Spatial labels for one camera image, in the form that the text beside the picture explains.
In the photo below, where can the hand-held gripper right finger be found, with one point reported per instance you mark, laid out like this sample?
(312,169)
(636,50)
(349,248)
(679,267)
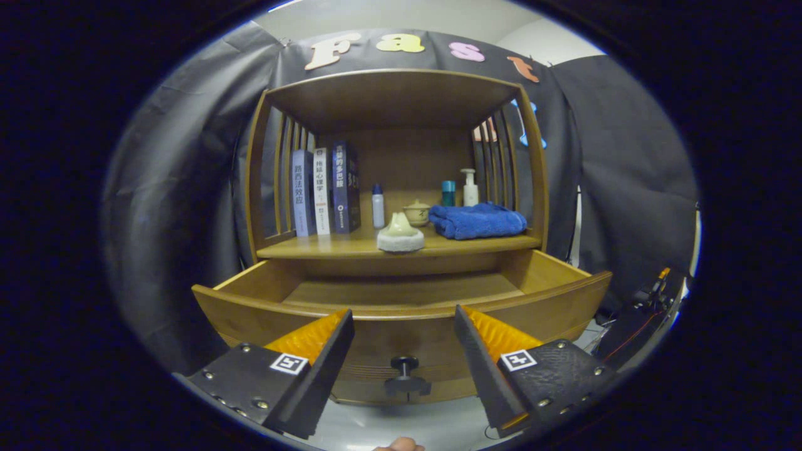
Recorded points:
(482,376)

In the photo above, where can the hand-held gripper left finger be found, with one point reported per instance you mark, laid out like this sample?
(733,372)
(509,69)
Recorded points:
(326,376)

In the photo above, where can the black drawer knob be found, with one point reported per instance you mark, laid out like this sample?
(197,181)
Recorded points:
(406,376)

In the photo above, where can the wooden drawer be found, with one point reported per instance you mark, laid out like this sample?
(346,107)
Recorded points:
(407,332)

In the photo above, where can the wooden countertop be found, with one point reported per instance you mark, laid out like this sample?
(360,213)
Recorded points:
(338,245)

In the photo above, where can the wooden cabinet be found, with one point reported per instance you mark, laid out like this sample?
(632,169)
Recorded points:
(388,100)

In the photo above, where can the blue folded towel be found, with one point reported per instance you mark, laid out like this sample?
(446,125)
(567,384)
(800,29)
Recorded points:
(479,220)

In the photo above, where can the white bottle blue cap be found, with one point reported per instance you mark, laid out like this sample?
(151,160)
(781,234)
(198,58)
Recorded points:
(378,210)

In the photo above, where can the black device with orange part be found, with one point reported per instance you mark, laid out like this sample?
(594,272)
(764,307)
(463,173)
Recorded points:
(645,313)

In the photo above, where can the cream lidded teacup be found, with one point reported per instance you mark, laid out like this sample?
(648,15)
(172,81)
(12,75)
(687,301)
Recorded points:
(416,213)

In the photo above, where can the white book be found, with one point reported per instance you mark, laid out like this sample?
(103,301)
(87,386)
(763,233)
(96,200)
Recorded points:
(322,191)

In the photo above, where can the teal bottle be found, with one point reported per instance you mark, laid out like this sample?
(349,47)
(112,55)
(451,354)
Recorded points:
(448,193)

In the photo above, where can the pale blue book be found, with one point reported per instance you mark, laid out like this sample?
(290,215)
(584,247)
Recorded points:
(303,191)

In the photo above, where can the white pump bottle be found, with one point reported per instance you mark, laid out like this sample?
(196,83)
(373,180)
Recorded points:
(470,188)

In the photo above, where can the dark blue book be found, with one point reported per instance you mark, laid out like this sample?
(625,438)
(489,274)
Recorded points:
(344,188)

